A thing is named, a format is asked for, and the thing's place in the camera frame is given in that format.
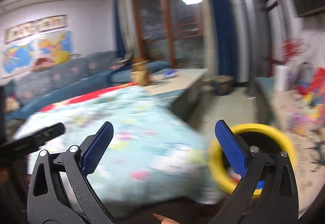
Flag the yellow rim trash bin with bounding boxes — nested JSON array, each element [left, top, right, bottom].
[[208, 120, 297, 194]]

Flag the person's right hand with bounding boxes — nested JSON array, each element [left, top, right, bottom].
[[153, 213, 180, 224]]

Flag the blue patterned sofa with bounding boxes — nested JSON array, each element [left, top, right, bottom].
[[4, 50, 171, 123]]

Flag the world map poster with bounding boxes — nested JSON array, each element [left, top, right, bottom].
[[2, 42, 34, 74]]

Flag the yellow cushion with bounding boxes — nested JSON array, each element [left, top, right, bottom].
[[52, 50, 70, 65]]

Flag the Hello Kitty blanket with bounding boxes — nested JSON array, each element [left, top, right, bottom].
[[14, 85, 223, 205]]

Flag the China map poster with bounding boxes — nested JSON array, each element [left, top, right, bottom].
[[37, 30, 73, 61]]

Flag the colourful portrait painting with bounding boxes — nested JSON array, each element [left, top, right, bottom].
[[298, 67, 324, 127]]

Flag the blue stool box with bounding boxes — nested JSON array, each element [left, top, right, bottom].
[[212, 75, 234, 96]]

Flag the framed picture strip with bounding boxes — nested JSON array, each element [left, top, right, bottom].
[[3, 15, 68, 44]]

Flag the white ribbed vase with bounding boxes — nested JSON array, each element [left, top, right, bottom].
[[274, 65, 289, 92]]

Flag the blue left curtain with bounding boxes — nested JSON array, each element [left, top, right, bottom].
[[114, 0, 126, 58]]

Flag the blue curtain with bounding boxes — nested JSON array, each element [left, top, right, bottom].
[[210, 0, 238, 80], [114, 0, 126, 58]]

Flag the brown paper bag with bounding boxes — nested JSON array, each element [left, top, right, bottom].
[[131, 60, 152, 86]]

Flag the low coffee table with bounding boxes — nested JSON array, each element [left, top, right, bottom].
[[143, 69, 207, 121]]

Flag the red berry branches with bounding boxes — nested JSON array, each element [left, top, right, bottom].
[[279, 38, 304, 64]]

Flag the blue wrapper on table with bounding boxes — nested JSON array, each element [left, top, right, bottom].
[[163, 69, 177, 79]]

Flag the wooden glass sliding door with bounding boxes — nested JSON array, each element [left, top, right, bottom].
[[133, 0, 204, 68]]

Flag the silver tower air conditioner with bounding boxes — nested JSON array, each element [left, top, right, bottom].
[[242, 0, 272, 97]]

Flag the blue right curtain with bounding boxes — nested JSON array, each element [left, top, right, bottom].
[[210, 0, 238, 80]]

